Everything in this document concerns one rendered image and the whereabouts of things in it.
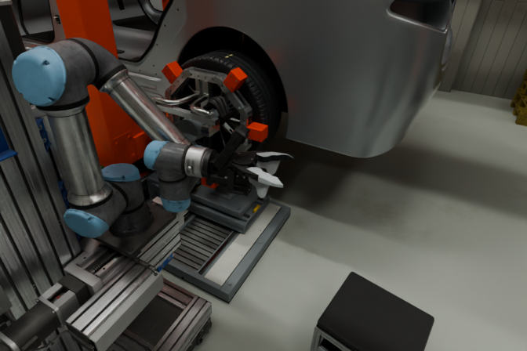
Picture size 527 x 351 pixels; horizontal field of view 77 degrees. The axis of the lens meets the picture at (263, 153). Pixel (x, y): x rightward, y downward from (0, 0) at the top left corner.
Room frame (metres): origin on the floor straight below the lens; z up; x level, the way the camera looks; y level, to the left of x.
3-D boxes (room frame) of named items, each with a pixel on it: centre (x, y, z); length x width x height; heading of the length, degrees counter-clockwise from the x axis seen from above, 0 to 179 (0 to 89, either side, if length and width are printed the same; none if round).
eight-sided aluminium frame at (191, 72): (1.69, 0.32, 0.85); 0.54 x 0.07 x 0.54; 63
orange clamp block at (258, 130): (1.55, 0.04, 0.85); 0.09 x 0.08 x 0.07; 63
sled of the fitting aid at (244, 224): (1.84, 0.24, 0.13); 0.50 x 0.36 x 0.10; 63
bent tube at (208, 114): (1.54, 0.29, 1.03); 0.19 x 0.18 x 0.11; 153
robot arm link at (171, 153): (0.69, 0.23, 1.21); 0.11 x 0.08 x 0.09; 78
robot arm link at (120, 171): (0.87, 0.46, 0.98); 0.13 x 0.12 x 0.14; 168
